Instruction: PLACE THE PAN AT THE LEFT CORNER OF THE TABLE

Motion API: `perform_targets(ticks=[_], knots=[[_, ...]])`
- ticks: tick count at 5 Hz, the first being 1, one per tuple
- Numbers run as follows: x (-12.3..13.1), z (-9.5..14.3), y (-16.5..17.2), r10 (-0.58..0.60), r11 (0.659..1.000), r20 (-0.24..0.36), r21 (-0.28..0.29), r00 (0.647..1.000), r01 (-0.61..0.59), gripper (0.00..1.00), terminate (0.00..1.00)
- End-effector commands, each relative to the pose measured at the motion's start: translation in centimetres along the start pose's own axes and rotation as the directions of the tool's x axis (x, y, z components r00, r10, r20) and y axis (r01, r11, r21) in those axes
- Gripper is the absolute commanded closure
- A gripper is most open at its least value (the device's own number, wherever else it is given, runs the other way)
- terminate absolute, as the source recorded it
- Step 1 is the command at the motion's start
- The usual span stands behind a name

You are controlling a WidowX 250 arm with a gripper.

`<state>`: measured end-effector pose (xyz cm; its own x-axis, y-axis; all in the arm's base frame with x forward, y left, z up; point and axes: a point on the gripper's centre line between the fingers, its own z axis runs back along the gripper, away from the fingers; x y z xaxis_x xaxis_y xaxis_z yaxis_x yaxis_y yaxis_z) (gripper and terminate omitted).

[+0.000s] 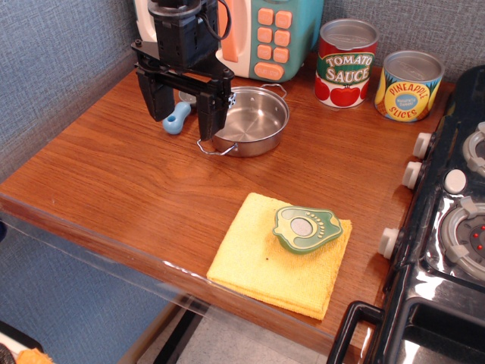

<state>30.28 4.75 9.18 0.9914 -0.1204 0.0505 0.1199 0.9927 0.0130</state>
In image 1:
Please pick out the white stove knob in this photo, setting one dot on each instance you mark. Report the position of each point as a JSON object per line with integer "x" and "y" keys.
{"x": 421, "y": 145}
{"x": 388, "y": 241}
{"x": 411, "y": 174}

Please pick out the tomato sauce can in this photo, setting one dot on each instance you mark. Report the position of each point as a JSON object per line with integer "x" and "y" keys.
{"x": 345, "y": 59}

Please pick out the yellow folded cloth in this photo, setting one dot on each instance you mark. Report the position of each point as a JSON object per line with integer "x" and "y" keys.
{"x": 252, "y": 261}

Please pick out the black toy stove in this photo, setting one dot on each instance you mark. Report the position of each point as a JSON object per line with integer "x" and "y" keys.
{"x": 433, "y": 308}

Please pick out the white stove knob bottom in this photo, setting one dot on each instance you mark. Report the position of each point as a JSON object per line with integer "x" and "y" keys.
{"x": 388, "y": 241}

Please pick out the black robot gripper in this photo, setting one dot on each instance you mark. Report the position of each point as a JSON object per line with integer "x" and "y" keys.
{"x": 188, "y": 34}

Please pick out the white stove knob middle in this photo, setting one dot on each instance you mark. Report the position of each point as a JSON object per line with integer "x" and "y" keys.
{"x": 411, "y": 174}

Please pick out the pineapple slices can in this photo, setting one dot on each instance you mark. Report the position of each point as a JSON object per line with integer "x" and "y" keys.
{"x": 409, "y": 82}

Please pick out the white stove knob top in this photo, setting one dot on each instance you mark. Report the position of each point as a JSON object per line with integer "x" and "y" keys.
{"x": 421, "y": 145}

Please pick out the stainless steel pan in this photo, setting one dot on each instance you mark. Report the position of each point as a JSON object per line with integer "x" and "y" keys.
{"x": 254, "y": 124}

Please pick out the toy microwave teal and cream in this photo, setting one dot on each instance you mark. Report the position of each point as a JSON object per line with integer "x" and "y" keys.
{"x": 268, "y": 41}

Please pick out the green toy pepper slice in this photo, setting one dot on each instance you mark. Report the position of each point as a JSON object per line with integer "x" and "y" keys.
{"x": 302, "y": 230}

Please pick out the blue grey toy scoop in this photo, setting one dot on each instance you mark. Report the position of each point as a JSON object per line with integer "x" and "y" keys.
{"x": 173, "y": 123}

